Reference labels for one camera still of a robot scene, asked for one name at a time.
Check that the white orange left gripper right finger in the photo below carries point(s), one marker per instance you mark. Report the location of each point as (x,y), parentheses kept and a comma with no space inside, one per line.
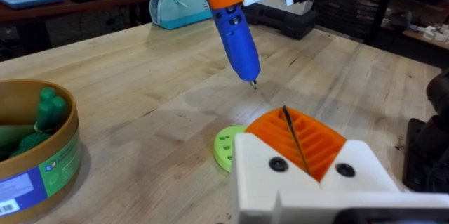
(358,168)

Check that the white orange left gripper left finger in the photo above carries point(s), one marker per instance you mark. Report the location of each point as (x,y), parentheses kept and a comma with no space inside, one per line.
(256,168)

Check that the blue electric screwdriver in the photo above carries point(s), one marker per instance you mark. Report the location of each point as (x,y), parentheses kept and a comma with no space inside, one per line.
(238,41)

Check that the black plastic case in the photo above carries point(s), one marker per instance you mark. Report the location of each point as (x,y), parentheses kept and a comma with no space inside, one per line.
(280,22)

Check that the green disc with holes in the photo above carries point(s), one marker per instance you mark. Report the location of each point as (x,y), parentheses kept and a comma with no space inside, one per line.
(224,146)

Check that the teal zip bag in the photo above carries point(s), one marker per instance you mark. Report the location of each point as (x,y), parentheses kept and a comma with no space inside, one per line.
(179,8)

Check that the heap of white parts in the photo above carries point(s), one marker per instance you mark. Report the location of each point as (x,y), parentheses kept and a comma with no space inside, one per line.
(436,32)

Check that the dark wooden side table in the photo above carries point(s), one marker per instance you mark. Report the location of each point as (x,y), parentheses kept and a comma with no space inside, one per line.
(70,6)

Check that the brown round tub with toys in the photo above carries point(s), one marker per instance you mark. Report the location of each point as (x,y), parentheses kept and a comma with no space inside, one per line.
(38,168)

